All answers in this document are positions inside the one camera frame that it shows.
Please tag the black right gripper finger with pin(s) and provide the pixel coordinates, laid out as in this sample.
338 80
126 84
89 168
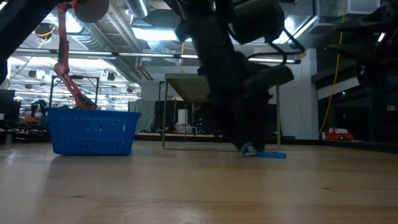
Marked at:
351 50
357 25

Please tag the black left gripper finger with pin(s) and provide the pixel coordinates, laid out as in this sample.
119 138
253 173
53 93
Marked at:
261 109
237 124

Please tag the blue rubber band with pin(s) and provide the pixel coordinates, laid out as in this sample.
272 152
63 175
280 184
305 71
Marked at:
273 155

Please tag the green mesh metal shelf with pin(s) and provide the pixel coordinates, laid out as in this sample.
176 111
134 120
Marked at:
186 87

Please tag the white rectangular panel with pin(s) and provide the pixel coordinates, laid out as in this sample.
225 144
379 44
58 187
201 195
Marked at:
183 116

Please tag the red toy box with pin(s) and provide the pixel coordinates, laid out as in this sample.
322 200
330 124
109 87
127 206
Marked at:
337 136

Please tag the long linear light fixture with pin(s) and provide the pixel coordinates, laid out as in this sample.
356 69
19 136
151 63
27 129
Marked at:
140 55

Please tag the blue plastic basket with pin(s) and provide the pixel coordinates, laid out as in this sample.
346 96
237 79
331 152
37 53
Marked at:
93 130

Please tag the black monitor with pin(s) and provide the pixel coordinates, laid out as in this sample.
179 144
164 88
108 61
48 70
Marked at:
7 102

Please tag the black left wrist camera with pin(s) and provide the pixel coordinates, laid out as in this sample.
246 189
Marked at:
258 18

